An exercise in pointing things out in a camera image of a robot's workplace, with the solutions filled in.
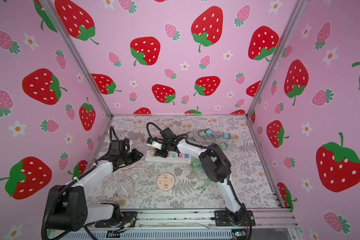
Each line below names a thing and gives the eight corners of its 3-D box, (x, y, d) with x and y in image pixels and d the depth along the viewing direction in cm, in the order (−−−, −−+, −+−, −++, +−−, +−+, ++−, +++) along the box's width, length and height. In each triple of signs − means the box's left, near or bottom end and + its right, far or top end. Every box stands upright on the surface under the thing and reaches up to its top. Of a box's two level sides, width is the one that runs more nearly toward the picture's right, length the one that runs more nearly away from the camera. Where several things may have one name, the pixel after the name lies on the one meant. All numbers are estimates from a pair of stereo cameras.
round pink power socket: (156, 191, 85) (156, 189, 82) (158, 174, 91) (158, 172, 89) (174, 191, 85) (173, 189, 82) (175, 174, 91) (174, 172, 89)
